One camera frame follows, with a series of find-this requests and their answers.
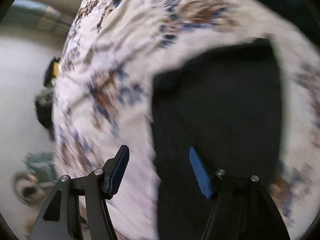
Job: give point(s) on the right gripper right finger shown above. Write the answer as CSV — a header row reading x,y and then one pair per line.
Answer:
x,y
241,208

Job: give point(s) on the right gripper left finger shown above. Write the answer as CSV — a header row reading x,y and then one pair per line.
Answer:
x,y
59,217

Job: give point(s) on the black striped sweater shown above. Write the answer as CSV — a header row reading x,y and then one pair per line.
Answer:
x,y
226,103

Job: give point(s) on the teal storage rack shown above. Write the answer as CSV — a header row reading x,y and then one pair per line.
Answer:
x,y
41,166

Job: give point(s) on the yellow box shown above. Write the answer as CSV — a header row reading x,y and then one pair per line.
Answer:
x,y
55,70

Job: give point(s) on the floral bed blanket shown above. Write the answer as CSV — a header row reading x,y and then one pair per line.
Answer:
x,y
103,96

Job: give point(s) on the left grey curtain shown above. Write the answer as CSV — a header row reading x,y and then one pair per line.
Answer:
x,y
37,15

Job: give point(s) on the teal plush blanket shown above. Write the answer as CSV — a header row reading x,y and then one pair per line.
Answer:
x,y
300,12

